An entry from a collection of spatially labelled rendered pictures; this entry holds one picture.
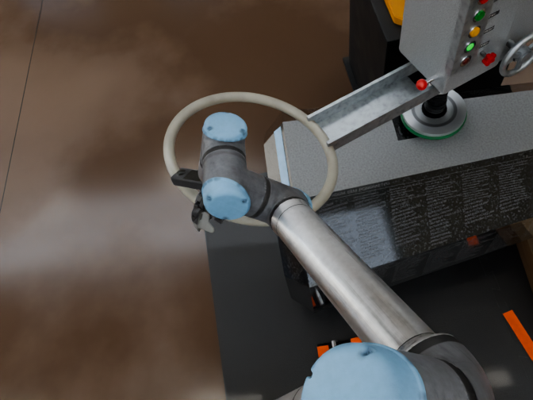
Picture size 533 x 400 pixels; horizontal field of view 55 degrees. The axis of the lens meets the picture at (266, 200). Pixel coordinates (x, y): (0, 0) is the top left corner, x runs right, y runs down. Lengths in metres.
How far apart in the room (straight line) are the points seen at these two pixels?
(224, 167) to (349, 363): 0.54
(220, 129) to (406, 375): 0.65
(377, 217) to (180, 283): 1.16
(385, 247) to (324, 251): 0.97
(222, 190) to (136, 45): 2.69
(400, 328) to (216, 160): 0.48
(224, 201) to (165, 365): 1.60
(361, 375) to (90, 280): 2.31
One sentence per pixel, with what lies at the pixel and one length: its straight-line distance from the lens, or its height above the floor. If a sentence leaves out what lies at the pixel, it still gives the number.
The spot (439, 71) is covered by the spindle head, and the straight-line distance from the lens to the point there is 1.54.
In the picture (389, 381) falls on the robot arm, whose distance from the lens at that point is 0.52.
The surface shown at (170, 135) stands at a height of 1.24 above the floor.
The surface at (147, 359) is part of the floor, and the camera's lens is 2.53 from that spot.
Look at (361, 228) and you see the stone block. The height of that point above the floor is 0.70.
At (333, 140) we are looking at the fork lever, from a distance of 1.48.
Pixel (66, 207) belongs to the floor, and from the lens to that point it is 3.02.
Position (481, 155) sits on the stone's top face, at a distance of 1.85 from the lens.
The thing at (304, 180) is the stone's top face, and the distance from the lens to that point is 1.76.
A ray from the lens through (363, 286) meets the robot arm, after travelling 0.79.
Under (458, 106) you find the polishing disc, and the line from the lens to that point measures 1.89.
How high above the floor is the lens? 2.33
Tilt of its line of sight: 61 degrees down
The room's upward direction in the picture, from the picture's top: 16 degrees counter-clockwise
